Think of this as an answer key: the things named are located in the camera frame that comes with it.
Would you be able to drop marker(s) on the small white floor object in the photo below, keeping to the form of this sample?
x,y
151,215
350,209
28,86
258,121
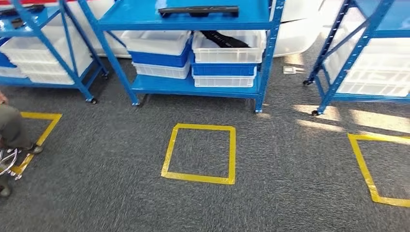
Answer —
x,y
290,69

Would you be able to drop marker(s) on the person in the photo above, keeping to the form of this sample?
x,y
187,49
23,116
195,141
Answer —
x,y
12,128

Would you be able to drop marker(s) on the blue steel shelf rack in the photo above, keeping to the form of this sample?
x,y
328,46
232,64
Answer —
x,y
144,16
346,64
32,24

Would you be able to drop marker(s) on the black plastic panel part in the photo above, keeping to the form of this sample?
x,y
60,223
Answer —
x,y
227,40
198,10
22,10

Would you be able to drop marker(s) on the black chrome swivel stool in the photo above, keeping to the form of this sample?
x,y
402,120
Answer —
x,y
8,160

